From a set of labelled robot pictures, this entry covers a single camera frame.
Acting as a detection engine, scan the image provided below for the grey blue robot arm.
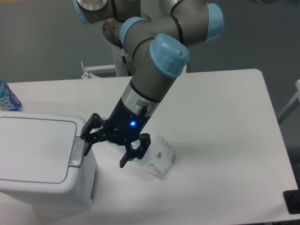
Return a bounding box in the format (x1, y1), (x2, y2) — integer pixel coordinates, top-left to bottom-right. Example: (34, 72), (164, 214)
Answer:
(73, 0), (224, 167)

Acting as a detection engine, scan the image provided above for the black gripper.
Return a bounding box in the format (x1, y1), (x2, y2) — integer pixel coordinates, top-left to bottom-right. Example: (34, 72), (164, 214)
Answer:
(80, 99), (151, 168)

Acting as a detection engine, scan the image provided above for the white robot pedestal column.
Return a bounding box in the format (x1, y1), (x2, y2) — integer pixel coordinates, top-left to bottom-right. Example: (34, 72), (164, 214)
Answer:
(102, 11), (150, 77)

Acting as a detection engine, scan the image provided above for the white push-lid trash can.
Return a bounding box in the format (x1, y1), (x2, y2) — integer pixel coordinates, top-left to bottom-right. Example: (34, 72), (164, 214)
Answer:
(0, 112), (98, 210)

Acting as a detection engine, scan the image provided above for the black table corner device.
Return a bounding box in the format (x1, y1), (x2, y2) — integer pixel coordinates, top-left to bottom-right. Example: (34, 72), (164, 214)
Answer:
(283, 189), (300, 215)

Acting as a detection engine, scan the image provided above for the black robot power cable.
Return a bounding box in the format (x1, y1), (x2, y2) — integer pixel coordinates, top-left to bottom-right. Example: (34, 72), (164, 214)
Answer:
(120, 45), (132, 77)

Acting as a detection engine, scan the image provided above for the blue labelled water bottle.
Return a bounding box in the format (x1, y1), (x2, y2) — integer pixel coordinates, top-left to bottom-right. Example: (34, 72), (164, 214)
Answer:
(0, 80), (23, 112)

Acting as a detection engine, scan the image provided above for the white frame at right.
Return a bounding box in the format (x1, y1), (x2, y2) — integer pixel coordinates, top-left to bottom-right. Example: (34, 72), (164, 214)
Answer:
(277, 80), (300, 125)

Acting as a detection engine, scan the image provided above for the clear blue plastic bottle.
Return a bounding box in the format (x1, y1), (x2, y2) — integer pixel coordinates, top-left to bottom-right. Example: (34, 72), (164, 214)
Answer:
(95, 116), (150, 165)

